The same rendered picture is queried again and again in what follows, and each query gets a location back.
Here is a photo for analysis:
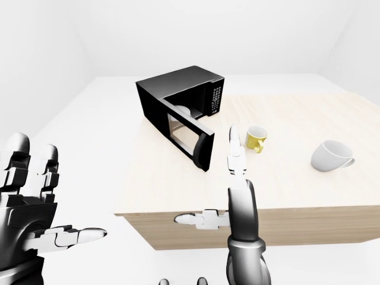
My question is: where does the pale wooden table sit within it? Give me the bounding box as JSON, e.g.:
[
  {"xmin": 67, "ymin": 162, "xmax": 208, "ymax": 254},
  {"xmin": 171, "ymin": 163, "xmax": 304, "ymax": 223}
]
[{"xmin": 113, "ymin": 93, "xmax": 380, "ymax": 252}]

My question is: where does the black microwave oven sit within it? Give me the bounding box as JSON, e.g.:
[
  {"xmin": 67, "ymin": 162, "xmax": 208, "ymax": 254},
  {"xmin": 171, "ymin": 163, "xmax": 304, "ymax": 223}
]
[{"xmin": 135, "ymin": 65, "xmax": 226, "ymax": 138}]

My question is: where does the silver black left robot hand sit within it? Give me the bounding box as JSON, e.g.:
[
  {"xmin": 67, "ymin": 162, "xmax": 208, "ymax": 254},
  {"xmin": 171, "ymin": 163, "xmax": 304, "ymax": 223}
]
[{"xmin": 0, "ymin": 132, "xmax": 108, "ymax": 270}]

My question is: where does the white mug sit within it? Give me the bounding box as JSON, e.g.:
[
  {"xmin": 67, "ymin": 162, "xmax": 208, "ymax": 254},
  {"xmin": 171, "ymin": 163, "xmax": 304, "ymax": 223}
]
[{"xmin": 311, "ymin": 140, "xmax": 356, "ymax": 173}]

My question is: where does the black microwave door with window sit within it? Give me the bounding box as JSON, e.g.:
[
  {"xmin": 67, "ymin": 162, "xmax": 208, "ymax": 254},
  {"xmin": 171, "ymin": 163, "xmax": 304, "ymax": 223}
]
[{"xmin": 160, "ymin": 97, "xmax": 215, "ymax": 173}]

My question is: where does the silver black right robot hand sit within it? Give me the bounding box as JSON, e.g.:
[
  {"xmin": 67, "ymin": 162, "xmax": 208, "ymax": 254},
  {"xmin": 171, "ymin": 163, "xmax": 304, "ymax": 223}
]
[{"xmin": 173, "ymin": 124, "xmax": 259, "ymax": 242}]

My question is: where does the yellow mug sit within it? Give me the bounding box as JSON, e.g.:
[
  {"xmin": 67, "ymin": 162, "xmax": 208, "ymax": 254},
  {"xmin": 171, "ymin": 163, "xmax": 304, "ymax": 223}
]
[{"xmin": 245, "ymin": 125, "xmax": 268, "ymax": 154}]

